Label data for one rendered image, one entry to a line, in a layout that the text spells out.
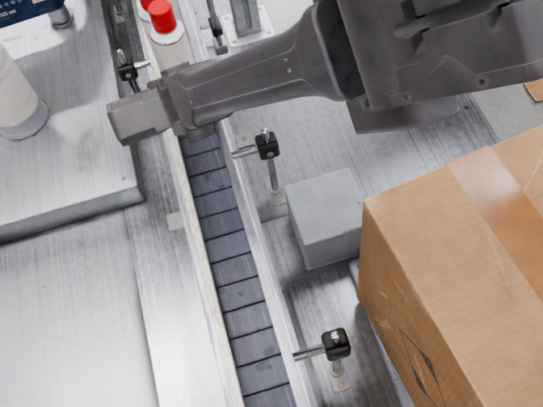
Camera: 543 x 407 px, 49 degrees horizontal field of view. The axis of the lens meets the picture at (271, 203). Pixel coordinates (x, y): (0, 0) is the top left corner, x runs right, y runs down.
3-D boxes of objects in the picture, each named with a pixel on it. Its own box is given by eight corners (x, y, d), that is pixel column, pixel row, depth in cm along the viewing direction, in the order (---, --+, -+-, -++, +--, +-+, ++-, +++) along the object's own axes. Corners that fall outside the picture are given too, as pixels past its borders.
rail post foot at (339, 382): (321, 353, 82) (321, 351, 81) (339, 348, 82) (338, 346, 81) (334, 394, 79) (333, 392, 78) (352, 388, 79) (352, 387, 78)
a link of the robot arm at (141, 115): (216, 133, 67) (188, 60, 66) (121, 169, 67) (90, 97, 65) (213, 127, 79) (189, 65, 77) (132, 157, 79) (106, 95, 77)
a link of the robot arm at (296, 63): (484, 98, 34) (432, -92, 32) (412, 134, 32) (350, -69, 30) (216, 136, 73) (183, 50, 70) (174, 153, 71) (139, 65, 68)
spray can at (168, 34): (178, 89, 101) (145, -7, 84) (208, 89, 101) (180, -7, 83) (173, 113, 99) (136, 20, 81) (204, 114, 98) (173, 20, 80)
